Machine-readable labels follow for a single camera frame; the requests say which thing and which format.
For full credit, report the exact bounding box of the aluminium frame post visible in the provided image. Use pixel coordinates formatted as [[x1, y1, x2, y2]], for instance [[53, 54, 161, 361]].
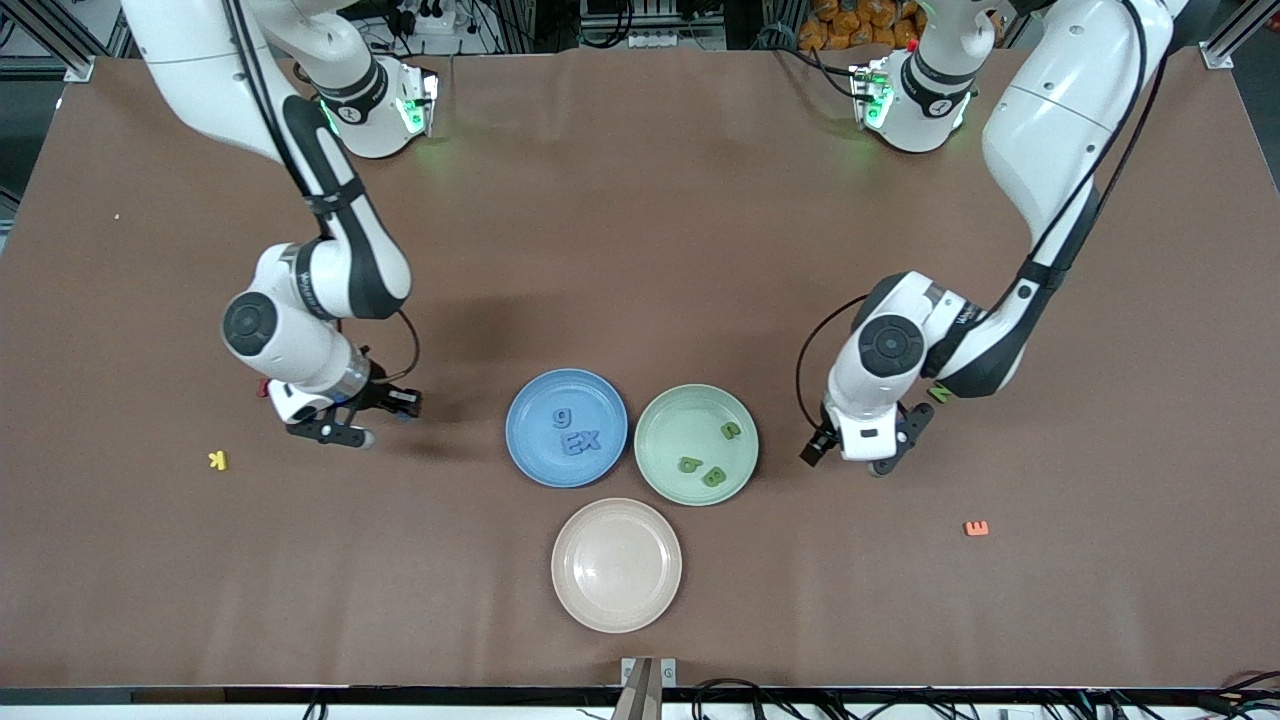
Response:
[[1198, 0, 1280, 71], [0, 0, 97, 84]]

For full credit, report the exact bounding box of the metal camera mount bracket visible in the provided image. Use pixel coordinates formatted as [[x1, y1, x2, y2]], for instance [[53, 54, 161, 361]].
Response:
[[620, 655, 678, 720]]

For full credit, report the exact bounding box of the blue plate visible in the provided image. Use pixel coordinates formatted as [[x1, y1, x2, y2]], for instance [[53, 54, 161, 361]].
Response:
[[505, 368, 629, 489]]

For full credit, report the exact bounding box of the green plate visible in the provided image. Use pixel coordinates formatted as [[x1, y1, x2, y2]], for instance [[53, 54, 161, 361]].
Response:
[[633, 384, 760, 507]]

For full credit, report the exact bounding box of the black cable bundle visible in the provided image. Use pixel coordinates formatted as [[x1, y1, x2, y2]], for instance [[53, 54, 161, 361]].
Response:
[[690, 670, 1280, 720]]

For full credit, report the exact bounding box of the pink beige plate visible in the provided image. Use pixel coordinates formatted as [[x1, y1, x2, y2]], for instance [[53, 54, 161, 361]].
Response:
[[550, 497, 683, 634]]

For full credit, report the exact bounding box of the brown table cover sheet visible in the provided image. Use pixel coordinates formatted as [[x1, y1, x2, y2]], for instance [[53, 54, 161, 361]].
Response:
[[0, 45, 1280, 691]]

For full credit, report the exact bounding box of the grey equipment rack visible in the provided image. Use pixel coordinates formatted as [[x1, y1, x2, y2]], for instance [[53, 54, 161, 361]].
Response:
[[580, 0, 727, 51]]

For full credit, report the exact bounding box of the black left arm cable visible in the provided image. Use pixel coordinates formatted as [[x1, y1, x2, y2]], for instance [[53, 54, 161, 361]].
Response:
[[797, 0, 1173, 443]]

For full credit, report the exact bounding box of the white power strip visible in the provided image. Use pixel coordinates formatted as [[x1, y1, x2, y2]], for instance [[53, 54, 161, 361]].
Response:
[[395, 0, 457, 37]]

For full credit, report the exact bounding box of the orange fruit pile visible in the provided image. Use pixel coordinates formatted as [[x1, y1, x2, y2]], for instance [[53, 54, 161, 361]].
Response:
[[798, 0, 923, 53]]

